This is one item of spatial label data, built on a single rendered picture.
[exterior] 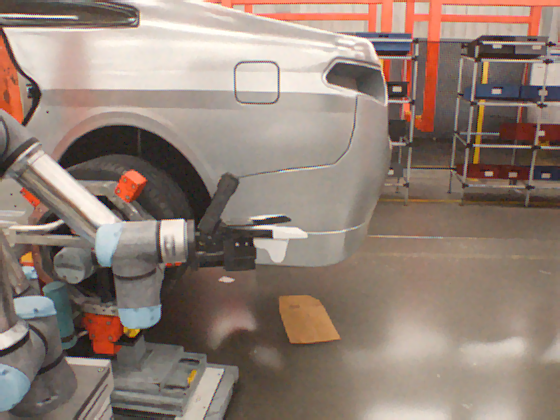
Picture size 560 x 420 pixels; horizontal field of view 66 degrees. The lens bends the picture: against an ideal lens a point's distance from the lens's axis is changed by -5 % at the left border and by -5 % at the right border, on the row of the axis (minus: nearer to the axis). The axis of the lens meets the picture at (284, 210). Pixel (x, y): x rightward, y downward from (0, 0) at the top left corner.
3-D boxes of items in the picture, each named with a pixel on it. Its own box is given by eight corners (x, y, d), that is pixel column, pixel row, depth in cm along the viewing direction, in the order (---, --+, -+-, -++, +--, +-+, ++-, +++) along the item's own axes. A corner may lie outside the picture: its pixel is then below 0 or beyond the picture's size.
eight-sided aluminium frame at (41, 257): (168, 313, 179) (156, 181, 163) (162, 321, 172) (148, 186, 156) (50, 301, 186) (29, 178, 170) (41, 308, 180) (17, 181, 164)
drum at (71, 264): (117, 263, 176) (113, 230, 172) (88, 287, 155) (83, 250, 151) (85, 261, 178) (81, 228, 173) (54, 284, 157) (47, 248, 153)
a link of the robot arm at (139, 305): (165, 301, 89) (160, 251, 86) (160, 331, 78) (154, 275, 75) (126, 304, 88) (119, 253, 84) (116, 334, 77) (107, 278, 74)
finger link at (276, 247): (308, 262, 75) (259, 257, 79) (307, 228, 74) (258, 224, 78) (300, 267, 72) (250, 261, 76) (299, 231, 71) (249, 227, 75)
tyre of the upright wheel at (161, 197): (182, 144, 184) (47, 162, 195) (159, 154, 161) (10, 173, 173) (210, 289, 202) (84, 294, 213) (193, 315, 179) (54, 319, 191)
